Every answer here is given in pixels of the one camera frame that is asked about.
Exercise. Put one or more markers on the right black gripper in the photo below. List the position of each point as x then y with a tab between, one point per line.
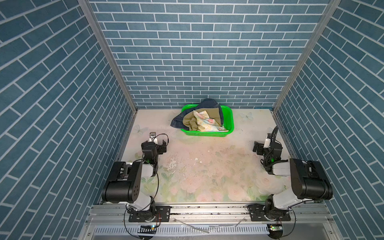
259	147

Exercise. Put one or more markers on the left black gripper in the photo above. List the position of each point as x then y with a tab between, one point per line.
161	146

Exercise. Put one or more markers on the green plastic basket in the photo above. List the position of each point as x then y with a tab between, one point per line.
229	125

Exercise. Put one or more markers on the floral pastel skirt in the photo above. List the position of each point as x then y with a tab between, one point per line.
206	124

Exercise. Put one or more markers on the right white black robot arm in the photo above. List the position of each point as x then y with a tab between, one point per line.
309	183

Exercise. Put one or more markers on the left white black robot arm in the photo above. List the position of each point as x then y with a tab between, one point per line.
123	184

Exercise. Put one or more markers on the dark navy skirt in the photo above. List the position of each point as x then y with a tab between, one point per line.
177	121

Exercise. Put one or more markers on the olive khaki skirt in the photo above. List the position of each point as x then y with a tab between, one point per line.
191	123

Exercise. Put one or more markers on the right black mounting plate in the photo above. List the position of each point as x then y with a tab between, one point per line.
259	212

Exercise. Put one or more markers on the black mounting plate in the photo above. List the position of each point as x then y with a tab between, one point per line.
259	212
163	213

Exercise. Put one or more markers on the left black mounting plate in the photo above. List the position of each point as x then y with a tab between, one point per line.
163	213

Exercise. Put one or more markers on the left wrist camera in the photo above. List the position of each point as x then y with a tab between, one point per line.
153	137

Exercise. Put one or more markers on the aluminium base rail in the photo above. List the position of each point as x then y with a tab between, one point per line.
210	213

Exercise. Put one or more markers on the white slotted cable duct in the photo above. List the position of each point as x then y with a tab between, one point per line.
182	230

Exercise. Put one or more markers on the left aluminium corner post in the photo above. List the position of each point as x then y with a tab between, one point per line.
93	22

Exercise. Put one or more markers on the aluminium corner post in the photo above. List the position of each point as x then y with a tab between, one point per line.
318	30
93	22

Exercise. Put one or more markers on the right aluminium corner post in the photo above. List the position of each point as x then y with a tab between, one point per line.
318	30

